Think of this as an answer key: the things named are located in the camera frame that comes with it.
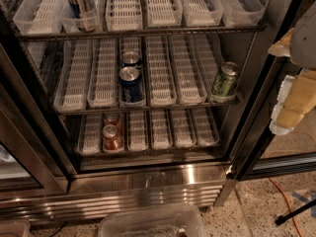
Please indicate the clear container corner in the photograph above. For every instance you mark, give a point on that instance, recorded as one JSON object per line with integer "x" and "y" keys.
{"x": 15, "y": 228}

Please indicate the stainless steel fridge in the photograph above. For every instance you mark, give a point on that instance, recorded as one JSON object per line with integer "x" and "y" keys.
{"x": 111, "y": 106}

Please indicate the blue pepsi can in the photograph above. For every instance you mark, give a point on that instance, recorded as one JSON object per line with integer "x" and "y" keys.
{"x": 130, "y": 59}
{"x": 130, "y": 80}

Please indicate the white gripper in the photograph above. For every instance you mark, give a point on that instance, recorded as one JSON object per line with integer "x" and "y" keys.
{"x": 305, "y": 44}

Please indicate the red soda can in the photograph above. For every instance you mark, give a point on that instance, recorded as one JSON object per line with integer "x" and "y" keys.
{"x": 112, "y": 140}
{"x": 113, "y": 118}

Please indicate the front blue pepsi can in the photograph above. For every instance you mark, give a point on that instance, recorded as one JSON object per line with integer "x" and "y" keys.
{"x": 130, "y": 80}

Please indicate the clear plastic bin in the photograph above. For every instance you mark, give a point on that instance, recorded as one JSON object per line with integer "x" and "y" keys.
{"x": 161, "y": 221}

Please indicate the fridge glass door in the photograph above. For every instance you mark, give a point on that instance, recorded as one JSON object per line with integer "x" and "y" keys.
{"x": 262, "y": 153}

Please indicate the black stand leg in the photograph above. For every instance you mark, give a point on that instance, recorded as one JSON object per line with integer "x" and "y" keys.
{"x": 283, "y": 218}

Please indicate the rear red soda can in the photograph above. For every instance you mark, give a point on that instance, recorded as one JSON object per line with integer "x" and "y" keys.
{"x": 113, "y": 118}

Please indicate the rear blue pepsi can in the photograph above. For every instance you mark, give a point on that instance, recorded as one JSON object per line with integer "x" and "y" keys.
{"x": 130, "y": 59}

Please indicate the tall silver blue can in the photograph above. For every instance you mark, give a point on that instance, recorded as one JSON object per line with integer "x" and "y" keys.
{"x": 85, "y": 14}

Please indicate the green soda can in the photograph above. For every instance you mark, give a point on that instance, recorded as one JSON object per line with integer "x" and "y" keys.
{"x": 226, "y": 80}

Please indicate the front red soda can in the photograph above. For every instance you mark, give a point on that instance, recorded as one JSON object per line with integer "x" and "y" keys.
{"x": 112, "y": 140}

